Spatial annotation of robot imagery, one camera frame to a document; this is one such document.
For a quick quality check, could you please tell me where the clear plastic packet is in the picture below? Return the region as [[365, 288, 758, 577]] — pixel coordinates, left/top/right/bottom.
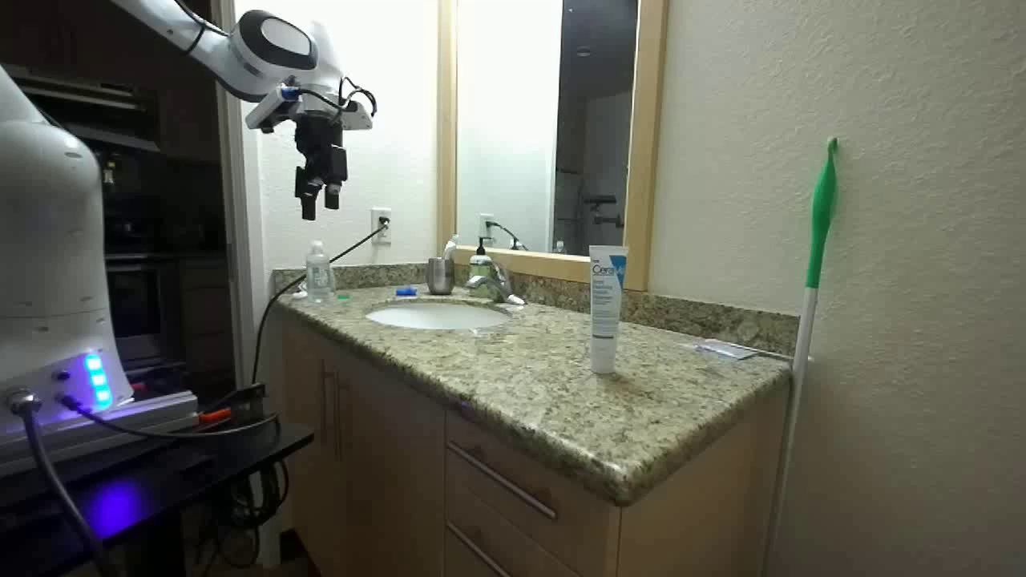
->
[[694, 337, 763, 366]]

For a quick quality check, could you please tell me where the black power cable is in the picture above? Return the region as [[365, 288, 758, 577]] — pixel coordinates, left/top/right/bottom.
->
[[247, 217, 390, 391]]

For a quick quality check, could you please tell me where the white wall power outlet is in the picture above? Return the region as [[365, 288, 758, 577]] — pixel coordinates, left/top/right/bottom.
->
[[368, 204, 397, 250]]

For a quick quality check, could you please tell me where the wood framed wall mirror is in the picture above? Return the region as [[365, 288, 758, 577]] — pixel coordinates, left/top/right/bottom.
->
[[432, 0, 675, 295]]

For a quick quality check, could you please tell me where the black robot table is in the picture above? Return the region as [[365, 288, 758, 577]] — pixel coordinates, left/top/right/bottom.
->
[[0, 417, 322, 577]]

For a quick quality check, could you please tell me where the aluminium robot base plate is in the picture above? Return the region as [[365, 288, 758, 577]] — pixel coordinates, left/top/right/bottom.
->
[[0, 389, 201, 464]]

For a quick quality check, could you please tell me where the tangled cable bundle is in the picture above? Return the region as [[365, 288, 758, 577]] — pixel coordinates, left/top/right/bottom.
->
[[198, 457, 294, 570]]

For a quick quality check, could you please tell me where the white door frame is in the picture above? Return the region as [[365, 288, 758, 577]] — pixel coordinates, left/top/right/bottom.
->
[[209, 0, 273, 394]]

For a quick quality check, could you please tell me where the chrome sink faucet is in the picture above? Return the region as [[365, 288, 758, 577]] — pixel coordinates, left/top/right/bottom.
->
[[463, 233, 529, 311]]

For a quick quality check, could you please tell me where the short metal drawer handle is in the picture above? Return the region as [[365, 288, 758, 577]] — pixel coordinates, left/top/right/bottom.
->
[[444, 519, 517, 577]]

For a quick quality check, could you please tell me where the metal cup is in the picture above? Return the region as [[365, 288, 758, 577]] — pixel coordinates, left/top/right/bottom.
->
[[422, 233, 463, 299]]

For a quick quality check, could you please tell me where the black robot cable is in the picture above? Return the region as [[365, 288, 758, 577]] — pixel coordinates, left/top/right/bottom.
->
[[55, 391, 282, 447]]

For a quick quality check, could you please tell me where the clear plastic water bottle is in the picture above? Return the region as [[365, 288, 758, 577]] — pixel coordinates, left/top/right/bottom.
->
[[301, 238, 336, 308]]

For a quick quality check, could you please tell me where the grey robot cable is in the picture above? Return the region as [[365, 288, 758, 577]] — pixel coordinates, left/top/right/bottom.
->
[[7, 391, 112, 577]]

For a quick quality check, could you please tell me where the white CeraVe lotion tube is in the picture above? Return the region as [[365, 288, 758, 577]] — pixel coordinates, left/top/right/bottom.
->
[[587, 243, 633, 378]]

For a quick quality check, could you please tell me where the green handled white mop pole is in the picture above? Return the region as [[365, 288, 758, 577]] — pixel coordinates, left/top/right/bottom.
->
[[759, 135, 842, 577]]

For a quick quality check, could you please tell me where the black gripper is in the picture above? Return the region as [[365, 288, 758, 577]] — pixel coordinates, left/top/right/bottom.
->
[[293, 110, 353, 224]]

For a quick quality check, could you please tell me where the long metal drawer handle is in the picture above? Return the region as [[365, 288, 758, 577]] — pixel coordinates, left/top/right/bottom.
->
[[446, 440, 561, 522]]

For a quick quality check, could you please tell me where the light wood vanity cabinet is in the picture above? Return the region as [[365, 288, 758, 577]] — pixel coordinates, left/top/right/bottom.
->
[[273, 311, 796, 577]]

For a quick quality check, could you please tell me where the dark wooden shelf unit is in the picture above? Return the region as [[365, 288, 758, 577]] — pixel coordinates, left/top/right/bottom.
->
[[0, 0, 236, 400]]

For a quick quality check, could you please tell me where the white oval sink basin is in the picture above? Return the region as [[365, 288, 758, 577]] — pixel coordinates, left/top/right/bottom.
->
[[363, 299, 517, 337]]

